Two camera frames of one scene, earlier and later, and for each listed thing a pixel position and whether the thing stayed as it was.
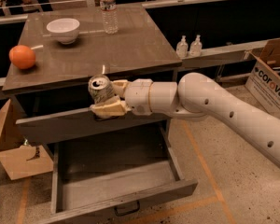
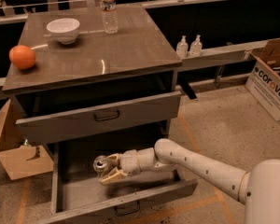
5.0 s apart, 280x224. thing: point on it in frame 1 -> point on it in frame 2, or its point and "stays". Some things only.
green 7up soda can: [101, 88] -> [101, 165]
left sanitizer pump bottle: [182, 49] stays
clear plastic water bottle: [108, 9] stays
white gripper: [137, 96] -> [129, 161]
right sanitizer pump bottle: [196, 48] stays
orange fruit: [22, 57] stays
